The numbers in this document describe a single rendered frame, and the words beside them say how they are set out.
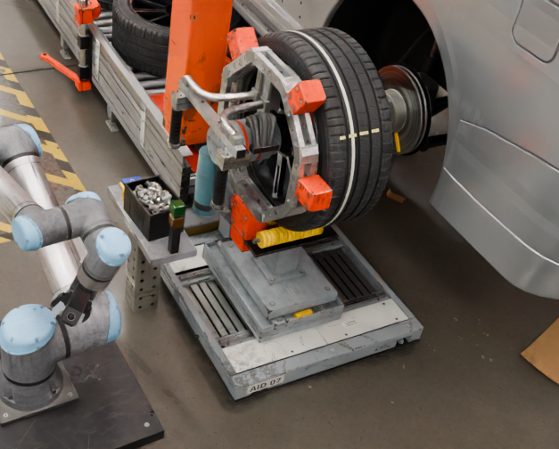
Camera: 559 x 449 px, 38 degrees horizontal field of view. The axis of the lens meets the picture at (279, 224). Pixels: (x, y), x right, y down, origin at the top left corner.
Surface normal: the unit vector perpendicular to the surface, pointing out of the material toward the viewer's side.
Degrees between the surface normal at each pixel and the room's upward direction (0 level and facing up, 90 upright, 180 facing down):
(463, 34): 90
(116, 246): 28
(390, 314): 0
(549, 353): 1
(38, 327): 6
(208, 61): 90
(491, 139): 90
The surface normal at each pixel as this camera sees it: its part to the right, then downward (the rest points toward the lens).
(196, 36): 0.48, 0.61
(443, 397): 0.15, -0.77
